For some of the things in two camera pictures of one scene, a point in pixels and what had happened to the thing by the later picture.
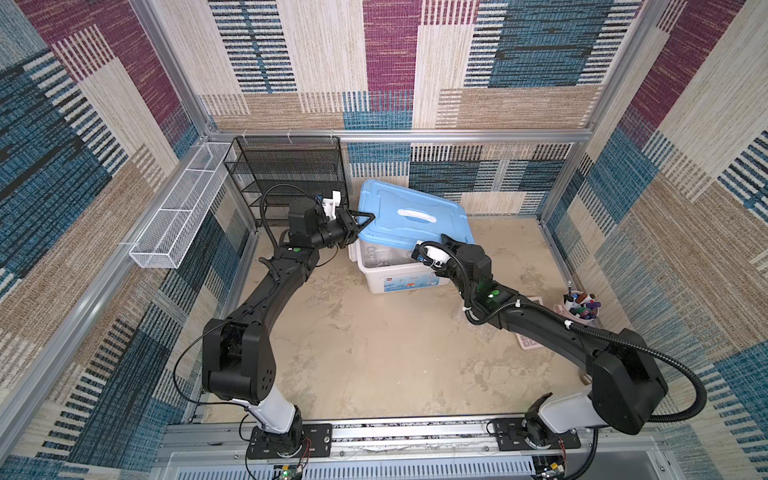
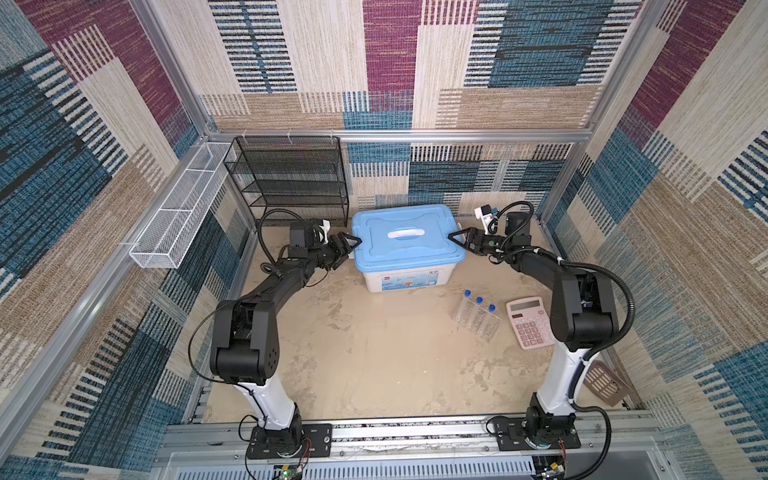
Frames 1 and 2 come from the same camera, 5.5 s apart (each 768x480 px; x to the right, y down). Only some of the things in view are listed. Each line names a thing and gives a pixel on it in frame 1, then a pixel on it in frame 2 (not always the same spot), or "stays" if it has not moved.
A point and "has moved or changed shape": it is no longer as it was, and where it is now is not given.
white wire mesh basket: [164, 241] stays
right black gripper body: [450, 266] to [489, 243]
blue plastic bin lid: [405, 217] has moved or changed shape
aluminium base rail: [418, 450] stays
